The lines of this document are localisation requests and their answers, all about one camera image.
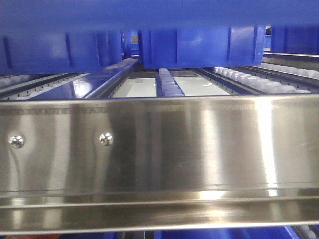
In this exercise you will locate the left rear blue bin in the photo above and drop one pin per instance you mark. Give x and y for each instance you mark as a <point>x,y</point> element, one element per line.
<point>59,52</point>

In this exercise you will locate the rail screw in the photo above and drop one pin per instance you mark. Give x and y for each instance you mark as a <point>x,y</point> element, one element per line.
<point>106,139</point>
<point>17,141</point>

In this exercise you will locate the centre white roller track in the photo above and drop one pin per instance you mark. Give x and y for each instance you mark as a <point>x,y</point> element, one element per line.
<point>166,85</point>

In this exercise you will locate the right rail screw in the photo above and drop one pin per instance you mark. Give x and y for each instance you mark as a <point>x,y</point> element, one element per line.
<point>106,139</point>

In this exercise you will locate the white roller track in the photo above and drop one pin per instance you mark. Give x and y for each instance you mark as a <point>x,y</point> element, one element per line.
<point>166,85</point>
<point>265,85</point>

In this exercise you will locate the far right roller track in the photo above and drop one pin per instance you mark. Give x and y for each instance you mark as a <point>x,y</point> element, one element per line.
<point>291,70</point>

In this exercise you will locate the right white roller track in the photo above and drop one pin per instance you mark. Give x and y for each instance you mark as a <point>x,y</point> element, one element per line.
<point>265,85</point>

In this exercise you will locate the left rail screw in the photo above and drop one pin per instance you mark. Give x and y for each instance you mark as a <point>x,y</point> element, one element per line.
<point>17,141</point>

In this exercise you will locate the stainless steel rack front rail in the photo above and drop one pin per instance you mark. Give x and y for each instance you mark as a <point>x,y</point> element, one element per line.
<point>175,163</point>

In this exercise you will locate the large blue plastic bin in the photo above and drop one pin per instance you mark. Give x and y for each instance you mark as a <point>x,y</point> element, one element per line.
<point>65,15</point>

